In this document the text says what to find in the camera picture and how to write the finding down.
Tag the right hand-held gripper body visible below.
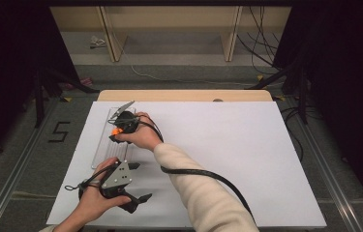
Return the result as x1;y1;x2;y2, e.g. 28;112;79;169
108;100;140;134

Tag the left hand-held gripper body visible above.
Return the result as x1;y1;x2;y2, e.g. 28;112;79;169
77;159;139;215

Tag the clear ribbed plastic tray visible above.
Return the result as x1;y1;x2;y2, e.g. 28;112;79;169
91;106;137;170

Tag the person's right hand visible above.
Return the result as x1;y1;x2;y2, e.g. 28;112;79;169
114;111;165;153

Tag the person's left hand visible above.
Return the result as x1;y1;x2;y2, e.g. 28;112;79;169
72;157;133;223

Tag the light wooden table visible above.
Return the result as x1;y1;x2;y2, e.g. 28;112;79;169
96;89;274;102

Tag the black metal stand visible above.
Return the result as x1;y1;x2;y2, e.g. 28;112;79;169
33;69;100;129
246;64;309;125

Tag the crumpled white object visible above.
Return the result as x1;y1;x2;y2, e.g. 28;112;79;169
89;35;107;50

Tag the white board sheet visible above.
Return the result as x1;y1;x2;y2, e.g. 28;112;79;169
45;101;328;228

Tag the light wooden shelf unit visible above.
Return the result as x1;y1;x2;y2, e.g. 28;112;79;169
48;5;293;63

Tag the black curtain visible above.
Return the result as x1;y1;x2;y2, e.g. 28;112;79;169
274;0;363;211
0;0;81;168

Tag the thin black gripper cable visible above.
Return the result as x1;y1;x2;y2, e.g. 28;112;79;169
64;164;116;192

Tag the thick black gripper cable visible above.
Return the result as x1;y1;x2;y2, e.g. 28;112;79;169
136;114;257;226

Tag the metal floor rail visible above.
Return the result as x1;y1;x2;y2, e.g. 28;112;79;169
293;105;363;232
0;100;57;232

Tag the black floor cable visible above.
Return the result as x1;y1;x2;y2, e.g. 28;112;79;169
280;105;305;163

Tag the bundle of black cables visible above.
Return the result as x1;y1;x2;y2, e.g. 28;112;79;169
236;5;284;75

